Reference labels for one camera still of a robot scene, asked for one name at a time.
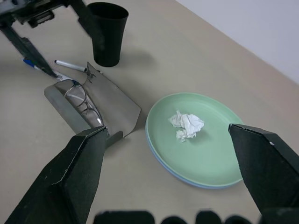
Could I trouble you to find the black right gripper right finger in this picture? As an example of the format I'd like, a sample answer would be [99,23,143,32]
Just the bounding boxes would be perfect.
[228,123,299,215]

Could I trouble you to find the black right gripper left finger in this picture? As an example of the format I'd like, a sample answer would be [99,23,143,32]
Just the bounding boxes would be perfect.
[4,125,108,224]

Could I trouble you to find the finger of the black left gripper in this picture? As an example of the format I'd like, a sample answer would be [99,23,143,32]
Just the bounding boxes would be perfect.
[0,22,58,79]
[69,0,105,51]

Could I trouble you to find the white marker with blue cap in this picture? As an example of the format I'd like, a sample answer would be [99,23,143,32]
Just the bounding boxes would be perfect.
[22,58,79,85]

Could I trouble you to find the black plastic cup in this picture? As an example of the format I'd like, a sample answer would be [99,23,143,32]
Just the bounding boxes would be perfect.
[87,1,129,68]

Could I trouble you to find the thin metal-framed glasses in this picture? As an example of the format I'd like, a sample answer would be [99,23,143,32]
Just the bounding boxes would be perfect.
[64,80,105,128]

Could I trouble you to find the grey open glasses case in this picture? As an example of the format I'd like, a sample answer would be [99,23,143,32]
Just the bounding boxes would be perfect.
[43,62,142,150]

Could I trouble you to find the white marker with black cap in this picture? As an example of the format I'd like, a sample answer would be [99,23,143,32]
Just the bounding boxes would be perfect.
[54,59,86,72]

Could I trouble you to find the green plate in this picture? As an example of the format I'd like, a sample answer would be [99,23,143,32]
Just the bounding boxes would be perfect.
[145,92,246,187]

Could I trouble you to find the light blue plate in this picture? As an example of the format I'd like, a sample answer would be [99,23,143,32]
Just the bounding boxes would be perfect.
[145,130,243,190]

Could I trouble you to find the crumpled white paper ball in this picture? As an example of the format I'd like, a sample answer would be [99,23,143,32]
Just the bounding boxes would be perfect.
[168,110,206,143]

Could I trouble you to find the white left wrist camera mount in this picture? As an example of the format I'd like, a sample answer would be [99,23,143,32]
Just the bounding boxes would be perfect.
[0,0,24,10]

